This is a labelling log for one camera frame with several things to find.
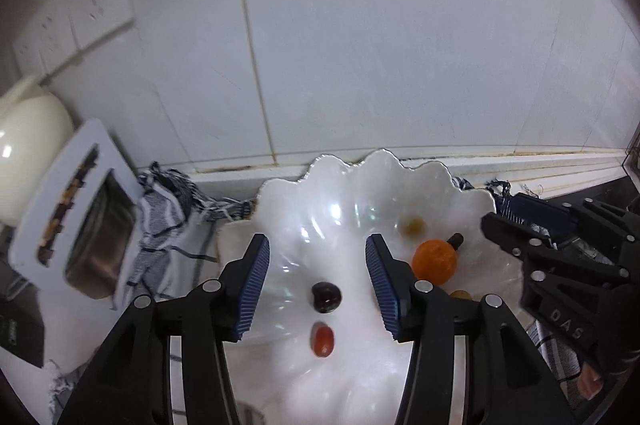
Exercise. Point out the orange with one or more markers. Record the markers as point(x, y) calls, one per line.
point(435, 260)

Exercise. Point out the white toaster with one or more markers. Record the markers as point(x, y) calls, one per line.
point(95, 132)

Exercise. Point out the white scalloped bowl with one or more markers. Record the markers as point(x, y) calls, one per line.
point(300, 215)

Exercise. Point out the stainless steel pot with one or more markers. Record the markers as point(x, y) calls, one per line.
point(100, 240)

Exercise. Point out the person's right hand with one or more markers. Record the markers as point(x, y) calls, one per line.
point(590, 382)

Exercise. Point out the yellow longan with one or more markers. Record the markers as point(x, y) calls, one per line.
point(460, 294)
point(414, 227)

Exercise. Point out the black knife block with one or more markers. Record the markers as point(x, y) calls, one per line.
point(20, 330)

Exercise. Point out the cream ceramic teapot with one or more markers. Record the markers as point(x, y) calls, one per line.
point(30, 140)

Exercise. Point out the red cherry tomato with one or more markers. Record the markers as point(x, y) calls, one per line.
point(322, 340)

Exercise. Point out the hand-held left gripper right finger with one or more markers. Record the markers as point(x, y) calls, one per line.
point(382, 290)

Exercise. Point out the dark purple grape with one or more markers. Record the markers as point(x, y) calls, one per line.
point(325, 297)
point(456, 241)

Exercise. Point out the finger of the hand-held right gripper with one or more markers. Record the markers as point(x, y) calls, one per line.
point(540, 210)
point(505, 232)

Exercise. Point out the blue checked cloth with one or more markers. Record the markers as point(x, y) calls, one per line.
point(160, 225)

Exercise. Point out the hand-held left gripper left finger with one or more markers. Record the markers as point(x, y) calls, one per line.
point(252, 290)

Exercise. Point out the black gas stove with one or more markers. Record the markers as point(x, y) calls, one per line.
point(615, 190)

